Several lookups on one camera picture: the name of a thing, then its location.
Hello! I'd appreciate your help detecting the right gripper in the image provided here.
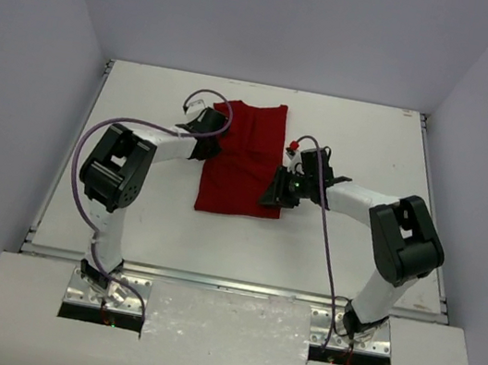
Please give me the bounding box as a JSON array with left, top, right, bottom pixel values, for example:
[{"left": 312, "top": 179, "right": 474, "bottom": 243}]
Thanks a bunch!
[{"left": 258, "top": 164, "right": 315, "bottom": 213}]

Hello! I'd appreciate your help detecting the red t-shirt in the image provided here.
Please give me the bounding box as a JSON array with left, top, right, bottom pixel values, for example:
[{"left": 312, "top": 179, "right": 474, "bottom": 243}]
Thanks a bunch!
[{"left": 194, "top": 100, "right": 288, "bottom": 220}]

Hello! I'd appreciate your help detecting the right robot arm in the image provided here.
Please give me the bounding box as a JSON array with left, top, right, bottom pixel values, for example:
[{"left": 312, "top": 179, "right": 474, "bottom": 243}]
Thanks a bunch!
[{"left": 259, "top": 140, "right": 445, "bottom": 343}]

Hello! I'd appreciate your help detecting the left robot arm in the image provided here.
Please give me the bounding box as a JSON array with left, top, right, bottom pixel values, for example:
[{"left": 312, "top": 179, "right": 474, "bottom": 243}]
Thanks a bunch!
[{"left": 71, "top": 107, "right": 233, "bottom": 290}]

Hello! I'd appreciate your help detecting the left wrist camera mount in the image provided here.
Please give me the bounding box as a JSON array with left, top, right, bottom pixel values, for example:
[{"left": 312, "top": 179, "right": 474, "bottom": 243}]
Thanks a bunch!
[{"left": 182, "top": 97, "right": 206, "bottom": 113}]

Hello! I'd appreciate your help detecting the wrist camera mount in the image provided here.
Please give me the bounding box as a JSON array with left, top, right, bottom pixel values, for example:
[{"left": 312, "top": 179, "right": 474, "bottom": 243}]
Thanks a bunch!
[
  {"left": 182, "top": 97, "right": 206, "bottom": 113},
  {"left": 283, "top": 140, "right": 302, "bottom": 173}
]

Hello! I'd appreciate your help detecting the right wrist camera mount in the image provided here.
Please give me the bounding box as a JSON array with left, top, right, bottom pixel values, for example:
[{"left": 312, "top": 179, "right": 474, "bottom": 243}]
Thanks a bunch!
[{"left": 283, "top": 140, "right": 302, "bottom": 173}]

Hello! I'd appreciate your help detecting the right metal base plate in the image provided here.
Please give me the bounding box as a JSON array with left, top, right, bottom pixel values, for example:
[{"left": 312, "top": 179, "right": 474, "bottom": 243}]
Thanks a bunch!
[{"left": 305, "top": 306, "right": 398, "bottom": 358}]

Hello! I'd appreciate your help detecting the metal base plate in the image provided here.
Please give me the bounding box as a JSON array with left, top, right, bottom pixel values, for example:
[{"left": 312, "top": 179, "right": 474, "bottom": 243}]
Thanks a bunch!
[
  {"left": 62, "top": 267, "right": 153, "bottom": 317},
  {"left": 305, "top": 306, "right": 398, "bottom": 358}
]

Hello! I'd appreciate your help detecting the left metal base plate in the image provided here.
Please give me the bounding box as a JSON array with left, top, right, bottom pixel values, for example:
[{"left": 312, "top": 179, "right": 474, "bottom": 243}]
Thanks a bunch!
[{"left": 62, "top": 267, "right": 153, "bottom": 317}]

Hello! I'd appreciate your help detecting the aluminium table frame rail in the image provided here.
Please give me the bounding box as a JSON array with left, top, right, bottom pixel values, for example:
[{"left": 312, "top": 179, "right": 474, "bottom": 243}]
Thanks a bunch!
[{"left": 18, "top": 48, "right": 481, "bottom": 328}]

